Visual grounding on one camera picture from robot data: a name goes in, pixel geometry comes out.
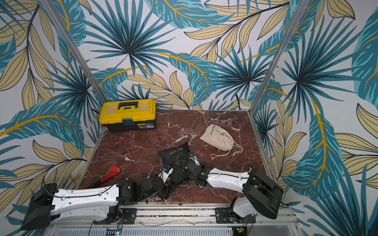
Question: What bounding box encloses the silver metal wrench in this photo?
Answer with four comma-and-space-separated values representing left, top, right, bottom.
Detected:
249, 164, 255, 172

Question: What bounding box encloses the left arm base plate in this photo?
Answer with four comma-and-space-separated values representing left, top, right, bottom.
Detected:
94, 206, 137, 225

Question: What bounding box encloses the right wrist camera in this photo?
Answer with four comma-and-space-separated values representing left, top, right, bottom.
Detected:
188, 152, 200, 166

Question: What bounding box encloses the black drawstring dryer bag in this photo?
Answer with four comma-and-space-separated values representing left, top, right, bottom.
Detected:
158, 142, 190, 186

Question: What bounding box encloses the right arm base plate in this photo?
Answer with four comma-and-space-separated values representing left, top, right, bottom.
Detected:
215, 207, 256, 224

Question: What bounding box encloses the beige drawstring dryer bag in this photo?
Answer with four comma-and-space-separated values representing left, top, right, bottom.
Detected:
200, 124, 244, 160

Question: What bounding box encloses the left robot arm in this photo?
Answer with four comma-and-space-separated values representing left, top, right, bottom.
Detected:
20, 176, 173, 231

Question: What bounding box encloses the yellow black toolbox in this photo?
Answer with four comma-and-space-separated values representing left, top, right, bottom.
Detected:
99, 99, 157, 133

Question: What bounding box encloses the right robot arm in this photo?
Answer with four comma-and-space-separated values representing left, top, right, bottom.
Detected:
183, 160, 284, 219

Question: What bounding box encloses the red black hand tool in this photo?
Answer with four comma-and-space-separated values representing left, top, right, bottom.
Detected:
88, 165, 120, 188

